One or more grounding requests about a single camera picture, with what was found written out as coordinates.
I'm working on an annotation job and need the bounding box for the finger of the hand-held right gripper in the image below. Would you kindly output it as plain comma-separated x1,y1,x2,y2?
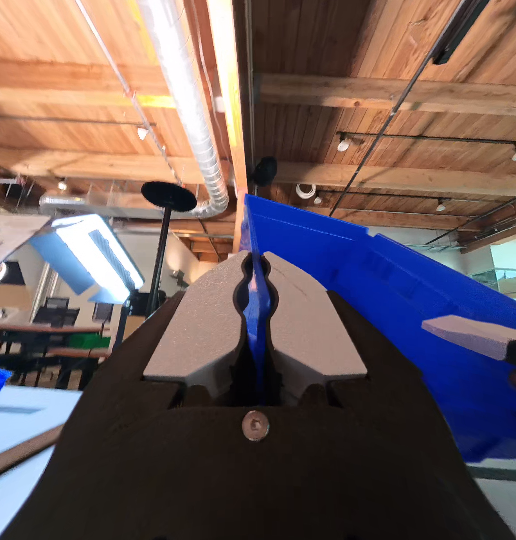
422,314,516,362

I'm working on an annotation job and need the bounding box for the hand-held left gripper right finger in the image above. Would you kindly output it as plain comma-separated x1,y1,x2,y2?
262,252,368,400

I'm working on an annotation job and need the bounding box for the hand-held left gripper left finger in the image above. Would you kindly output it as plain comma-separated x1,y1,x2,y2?
143,250,253,400

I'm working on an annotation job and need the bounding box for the black light stand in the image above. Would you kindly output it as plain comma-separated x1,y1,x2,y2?
110,291,135,351

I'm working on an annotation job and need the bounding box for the green crate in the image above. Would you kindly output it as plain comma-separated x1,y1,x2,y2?
68,333,111,350

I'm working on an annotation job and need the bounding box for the black floor lamp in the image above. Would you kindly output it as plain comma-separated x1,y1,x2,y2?
141,181,198,317

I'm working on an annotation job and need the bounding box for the white light panel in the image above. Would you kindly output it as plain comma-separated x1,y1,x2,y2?
28,214,145,304

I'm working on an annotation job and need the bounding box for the printed instruction sheet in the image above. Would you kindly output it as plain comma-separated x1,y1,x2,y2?
0,214,52,275

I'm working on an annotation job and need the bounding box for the black track light bar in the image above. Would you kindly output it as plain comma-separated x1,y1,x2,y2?
433,0,490,66

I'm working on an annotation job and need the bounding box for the wooden post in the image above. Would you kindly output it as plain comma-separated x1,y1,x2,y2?
207,0,249,254

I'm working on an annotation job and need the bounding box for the black dome camera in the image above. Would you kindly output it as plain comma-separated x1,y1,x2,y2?
251,156,279,187

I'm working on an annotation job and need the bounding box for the silver air duct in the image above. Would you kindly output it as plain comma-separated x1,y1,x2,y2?
39,0,230,220

